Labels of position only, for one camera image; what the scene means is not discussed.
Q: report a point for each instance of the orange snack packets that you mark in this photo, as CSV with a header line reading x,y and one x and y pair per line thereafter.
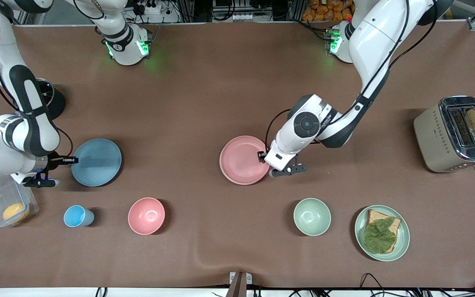
x,y
328,10

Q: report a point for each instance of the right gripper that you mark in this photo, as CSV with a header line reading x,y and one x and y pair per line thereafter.
x,y
54,160

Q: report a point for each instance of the brown table cover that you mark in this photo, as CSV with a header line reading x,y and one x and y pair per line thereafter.
x,y
204,95

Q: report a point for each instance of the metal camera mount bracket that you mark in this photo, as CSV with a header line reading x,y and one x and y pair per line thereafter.
x,y
239,284

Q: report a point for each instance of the beige chrome toaster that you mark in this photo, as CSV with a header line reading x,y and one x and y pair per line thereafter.
x,y
435,136

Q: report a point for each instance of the black round pot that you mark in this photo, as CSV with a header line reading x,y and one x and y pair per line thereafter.
x,y
56,103

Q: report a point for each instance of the blue plate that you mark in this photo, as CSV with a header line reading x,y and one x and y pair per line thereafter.
x,y
97,163

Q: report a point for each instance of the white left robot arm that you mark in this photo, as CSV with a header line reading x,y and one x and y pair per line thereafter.
x,y
377,37

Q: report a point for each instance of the green plate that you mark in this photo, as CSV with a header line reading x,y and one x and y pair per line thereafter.
x,y
402,243

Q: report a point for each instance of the green bowl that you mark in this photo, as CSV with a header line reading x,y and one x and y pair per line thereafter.
x,y
312,217

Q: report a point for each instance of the small white power strip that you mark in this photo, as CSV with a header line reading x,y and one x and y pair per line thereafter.
x,y
243,17

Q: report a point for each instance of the blue cup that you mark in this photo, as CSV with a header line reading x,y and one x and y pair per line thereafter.
x,y
76,216

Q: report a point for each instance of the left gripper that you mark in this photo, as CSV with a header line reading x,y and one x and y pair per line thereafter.
x,y
261,156

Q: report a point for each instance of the orange food piece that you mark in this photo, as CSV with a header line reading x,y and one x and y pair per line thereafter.
x,y
15,212

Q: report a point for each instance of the green lettuce leaf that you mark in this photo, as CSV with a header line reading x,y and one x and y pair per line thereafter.
x,y
379,236

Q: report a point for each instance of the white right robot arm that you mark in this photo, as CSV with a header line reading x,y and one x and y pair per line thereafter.
x,y
27,123

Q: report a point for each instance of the brown bread slice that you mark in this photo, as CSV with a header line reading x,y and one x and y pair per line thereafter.
x,y
375,215

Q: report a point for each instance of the white power strip with plugs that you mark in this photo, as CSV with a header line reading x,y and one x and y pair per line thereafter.
x,y
155,9

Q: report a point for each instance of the pink bowl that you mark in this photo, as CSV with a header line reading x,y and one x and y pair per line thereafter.
x,y
146,216

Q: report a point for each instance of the pink plate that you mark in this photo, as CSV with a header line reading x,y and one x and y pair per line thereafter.
x,y
241,161

